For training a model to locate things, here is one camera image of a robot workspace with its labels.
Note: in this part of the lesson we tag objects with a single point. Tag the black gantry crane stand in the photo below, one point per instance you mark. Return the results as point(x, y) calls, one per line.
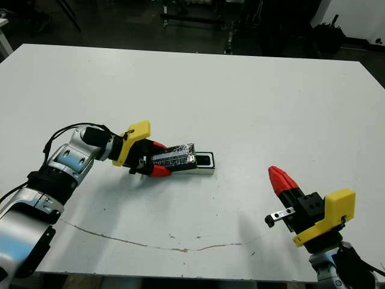
point(192, 18)

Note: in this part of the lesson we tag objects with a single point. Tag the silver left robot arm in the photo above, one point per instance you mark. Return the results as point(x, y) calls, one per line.
point(69, 156)

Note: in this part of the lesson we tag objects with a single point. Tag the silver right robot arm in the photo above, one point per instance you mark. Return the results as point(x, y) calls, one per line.
point(325, 268)

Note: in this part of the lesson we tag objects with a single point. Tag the folded tripods bundle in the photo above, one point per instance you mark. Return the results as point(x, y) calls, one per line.
point(230, 39)

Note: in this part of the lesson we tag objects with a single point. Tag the small black wall fixture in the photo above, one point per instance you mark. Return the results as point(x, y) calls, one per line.
point(378, 40)

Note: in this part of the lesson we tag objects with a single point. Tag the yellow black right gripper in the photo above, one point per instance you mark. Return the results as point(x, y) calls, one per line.
point(312, 216)

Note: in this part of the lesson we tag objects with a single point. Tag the black glossy box lid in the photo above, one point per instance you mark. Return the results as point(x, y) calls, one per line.
point(177, 156)

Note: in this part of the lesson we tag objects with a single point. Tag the white side table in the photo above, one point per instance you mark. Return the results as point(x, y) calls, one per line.
point(4, 42)

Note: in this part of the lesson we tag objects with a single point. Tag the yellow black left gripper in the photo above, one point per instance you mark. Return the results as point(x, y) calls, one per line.
point(133, 141)

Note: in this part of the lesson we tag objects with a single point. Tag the white camera box base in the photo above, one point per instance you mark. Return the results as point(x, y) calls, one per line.
point(204, 173)

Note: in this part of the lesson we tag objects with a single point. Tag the black round bin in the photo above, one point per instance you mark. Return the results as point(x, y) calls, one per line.
point(329, 37)

